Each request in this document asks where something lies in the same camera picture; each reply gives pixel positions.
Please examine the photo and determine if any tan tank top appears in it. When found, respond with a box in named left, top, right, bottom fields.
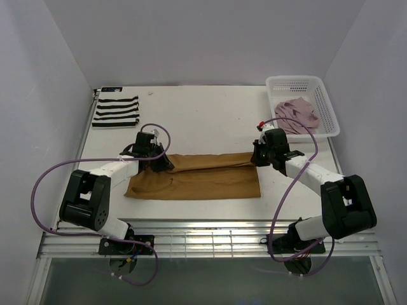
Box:
left=124, top=152, right=261, bottom=200

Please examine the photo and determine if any black white striped tank top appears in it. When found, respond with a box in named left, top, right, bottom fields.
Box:
left=92, top=95, right=140, bottom=128

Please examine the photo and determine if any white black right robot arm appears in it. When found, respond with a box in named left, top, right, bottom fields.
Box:
left=251, top=122, right=377, bottom=254

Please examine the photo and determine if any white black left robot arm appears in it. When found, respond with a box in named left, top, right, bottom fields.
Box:
left=59, top=130, right=174, bottom=254

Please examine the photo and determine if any mauve tank top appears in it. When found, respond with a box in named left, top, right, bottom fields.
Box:
left=275, top=97, right=320, bottom=135

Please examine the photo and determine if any white plastic perforated basket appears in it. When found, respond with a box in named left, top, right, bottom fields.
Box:
left=266, top=76, right=340, bottom=142

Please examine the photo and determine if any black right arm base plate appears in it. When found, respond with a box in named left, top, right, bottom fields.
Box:
left=272, top=234, right=326, bottom=255

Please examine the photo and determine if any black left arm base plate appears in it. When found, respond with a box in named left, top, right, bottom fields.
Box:
left=98, top=234, right=155, bottom=256

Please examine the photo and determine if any aluminium rail frame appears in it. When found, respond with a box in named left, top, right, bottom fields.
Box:
left=27, top=220, right=397, bottom=304

